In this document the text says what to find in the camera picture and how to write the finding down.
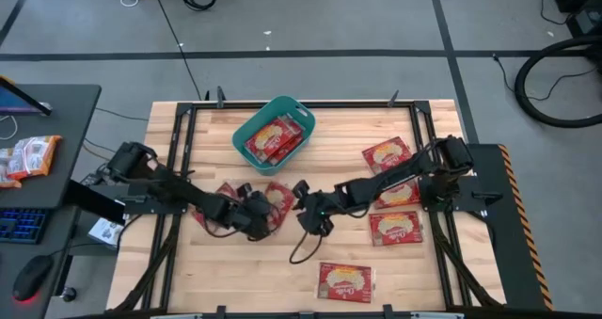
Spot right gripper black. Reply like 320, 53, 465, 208
291, 179, 339, 238

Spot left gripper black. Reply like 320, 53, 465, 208
230, 182, 277, 243

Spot teal plastic basket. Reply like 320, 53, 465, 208
231, 95, 316, 177

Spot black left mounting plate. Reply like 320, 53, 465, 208
122, 194, 189, 215

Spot black mounting plate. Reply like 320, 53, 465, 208
122, 194, 189, 215
418, 175, 504, 213

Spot white printed box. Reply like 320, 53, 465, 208
87, 216, 124, 250

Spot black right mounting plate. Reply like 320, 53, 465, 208
418, 175, 504, 213

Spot black platform hazard stripe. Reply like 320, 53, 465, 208
463, 143, 555, 311

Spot black desk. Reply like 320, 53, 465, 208
0, 83, 103, 319

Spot orange snack bag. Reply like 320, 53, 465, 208
7, 135, 62, 182
0, 147, 23, 189

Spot black computer mouse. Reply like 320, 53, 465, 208
12, 254, 55, 303

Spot backlit black keyboard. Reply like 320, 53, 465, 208
0, 208, 48, 245

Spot computer monitor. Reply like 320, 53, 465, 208
0, 75, 53, 118

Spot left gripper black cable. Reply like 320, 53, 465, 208
201, 215, 250, 239

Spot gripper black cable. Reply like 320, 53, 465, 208
201, 215, 250, 239
288, 229, 330, 265

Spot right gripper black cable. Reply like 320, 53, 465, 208
288, 229, 330, 265

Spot black aluminium table frame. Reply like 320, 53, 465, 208
112, 100, 507, 319

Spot black cable bundle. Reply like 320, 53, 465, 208
430, 212, 500, 309
115, 214, 182, 311

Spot long black floor cable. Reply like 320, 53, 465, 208
150, 0, 203, 102

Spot thin black floor cable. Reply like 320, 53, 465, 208
491, 53, 597, 103

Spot thick black hose ring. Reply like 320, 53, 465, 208
514, 35, 602, 129

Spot white desk cable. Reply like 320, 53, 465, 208
0, 115, 19, 141

